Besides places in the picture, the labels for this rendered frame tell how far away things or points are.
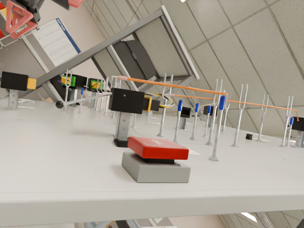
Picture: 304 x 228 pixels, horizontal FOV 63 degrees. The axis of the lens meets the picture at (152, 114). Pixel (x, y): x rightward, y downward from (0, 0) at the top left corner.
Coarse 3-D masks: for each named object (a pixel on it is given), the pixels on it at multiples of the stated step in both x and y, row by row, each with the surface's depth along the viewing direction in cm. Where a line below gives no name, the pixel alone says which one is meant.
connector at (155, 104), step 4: (144, 100) 45; (148, 100) 45; (152, 100) 46; (156, 100) 46; (144, 104) 45; (152, 104) 46; (156, 104) 46; (144, 108) 45; (152, 108) 46; (156, 108) 46
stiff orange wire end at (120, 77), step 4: (112, 76) 34; (116, 76) 34; (120, 76) 34; (124, 76) 34; (124, 80) 34; (128, 80) 34; (132, 80) 34; (136, 80) 34; (140, 80) 35; (144, 80) 35; (156, 84) 35; (160, 84) 35; (164, 84) 35; (168, 84) 35; (180, 88) 36; (184, 88) 36; (188, 88) 36; (192, 88) 36; (196, 88) 36; (208, 92) 37; (212, 92) 37; (216, 92) 37; (220, 92) 37; (224, 92) 37
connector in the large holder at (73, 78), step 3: (63, 78) 106; (69, 78) 106; (72, 78) 106; (75, 78) 107; (63, 81) 106; (66, 81) 106; (72, 81) 106; (75, 81) 108; (63, 84) 107; (72, 84) 106
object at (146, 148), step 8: (128, 144) 27; (136, 144) 25; (144, 144) 24; (152, 144) 24; (160, 144) 25; (168, 144) 26; (176, 144) 26; (136, 152) 25; (144, 152) 23; (152, 152) 23; (160, 152) 24; (168, 152) 24; (176, 152) 24; (184, 152) 25; (144, 160) 25; (152, 160) 24; (160, 160) 25; (168, 160) 25
